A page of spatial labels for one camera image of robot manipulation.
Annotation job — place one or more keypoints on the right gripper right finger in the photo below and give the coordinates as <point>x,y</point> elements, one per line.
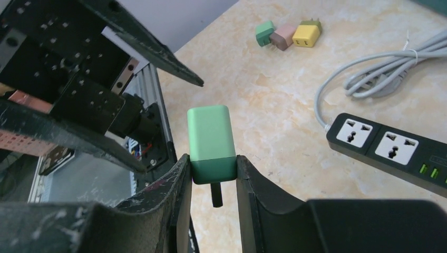
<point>273,220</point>

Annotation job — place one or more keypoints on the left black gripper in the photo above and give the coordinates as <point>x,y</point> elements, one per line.
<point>56,52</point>

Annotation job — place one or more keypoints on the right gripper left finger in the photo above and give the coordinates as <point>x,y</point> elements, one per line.
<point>156,219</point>

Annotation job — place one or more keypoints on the light green charger plug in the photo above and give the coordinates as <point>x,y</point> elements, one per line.
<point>212,148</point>

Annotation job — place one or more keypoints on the pink charger plug lower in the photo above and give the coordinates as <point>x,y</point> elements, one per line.
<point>282,37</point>

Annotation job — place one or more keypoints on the yellow charger plug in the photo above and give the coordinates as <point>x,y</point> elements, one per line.
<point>307,33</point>

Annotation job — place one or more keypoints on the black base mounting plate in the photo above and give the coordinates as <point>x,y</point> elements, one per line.
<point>158,155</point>

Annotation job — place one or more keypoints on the black power strip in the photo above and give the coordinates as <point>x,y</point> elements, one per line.
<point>410,157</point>

